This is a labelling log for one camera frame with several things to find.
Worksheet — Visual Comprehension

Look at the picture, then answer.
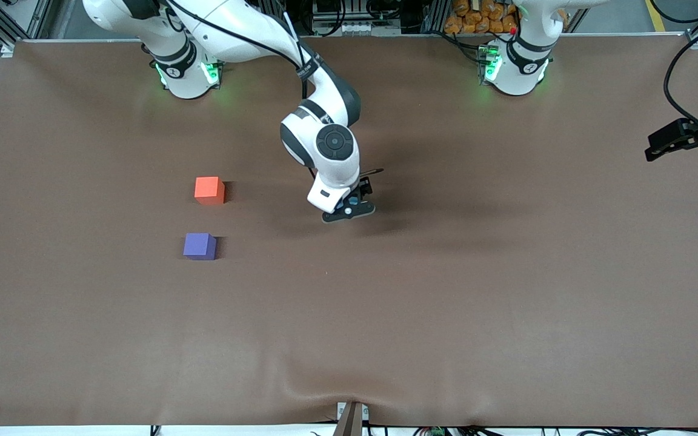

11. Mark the white power strip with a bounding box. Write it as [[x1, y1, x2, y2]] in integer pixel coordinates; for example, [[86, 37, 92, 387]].
[[313, 21, 387, 35]]

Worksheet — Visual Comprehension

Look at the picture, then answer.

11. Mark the bag of orange items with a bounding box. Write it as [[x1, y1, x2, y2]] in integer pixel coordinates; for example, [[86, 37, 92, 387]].
[[444, 0, 522, 35]]

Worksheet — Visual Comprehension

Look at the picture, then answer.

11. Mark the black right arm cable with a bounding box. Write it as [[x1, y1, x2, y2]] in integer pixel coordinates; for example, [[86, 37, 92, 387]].
[[164, 0, 325, 101]]

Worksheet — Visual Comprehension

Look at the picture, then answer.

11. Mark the brown camera mount post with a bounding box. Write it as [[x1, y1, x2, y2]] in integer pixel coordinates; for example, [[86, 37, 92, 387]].
[[333, 402, 365, 436]]

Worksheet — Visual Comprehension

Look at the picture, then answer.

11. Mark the brown table cover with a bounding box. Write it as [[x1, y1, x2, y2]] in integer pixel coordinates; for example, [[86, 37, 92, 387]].
[[0, 33, 698, 428]]

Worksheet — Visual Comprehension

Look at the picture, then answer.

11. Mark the orange foam block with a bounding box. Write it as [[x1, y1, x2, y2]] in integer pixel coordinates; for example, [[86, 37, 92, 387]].
[[194, 177, 226, 205]]

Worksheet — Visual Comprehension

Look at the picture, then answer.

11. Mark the purple foam block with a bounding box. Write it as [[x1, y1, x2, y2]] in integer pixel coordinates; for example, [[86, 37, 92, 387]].
[[183, 233, 218, 260]]

